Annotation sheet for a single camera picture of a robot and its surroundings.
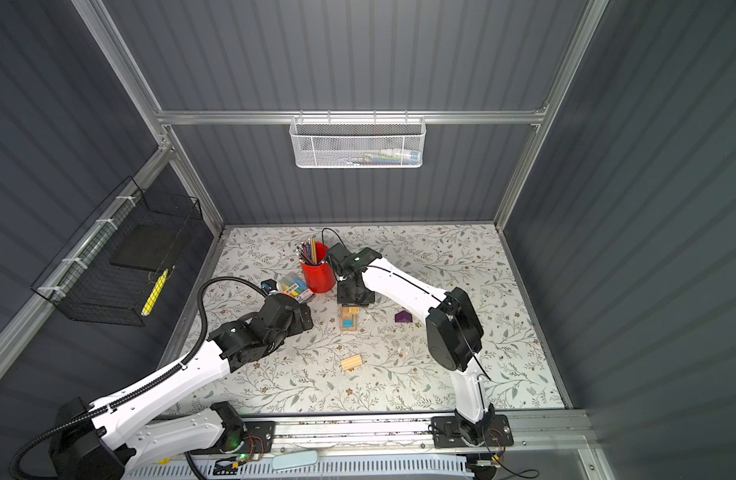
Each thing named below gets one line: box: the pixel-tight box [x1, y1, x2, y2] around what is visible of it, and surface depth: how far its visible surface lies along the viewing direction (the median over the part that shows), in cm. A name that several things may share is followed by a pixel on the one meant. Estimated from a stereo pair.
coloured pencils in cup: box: [296, 238, 330, 265], surface depth 98 cm
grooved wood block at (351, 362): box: [341, 354, 362, 371], surface depth 86 cm
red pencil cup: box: [301, 242, 336, 293], surface depth 98 cm
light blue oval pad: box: [272, 450, 318, 470], surface depth 70 cm
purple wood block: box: [394, 310, 413, 323], surface depth 96 cm
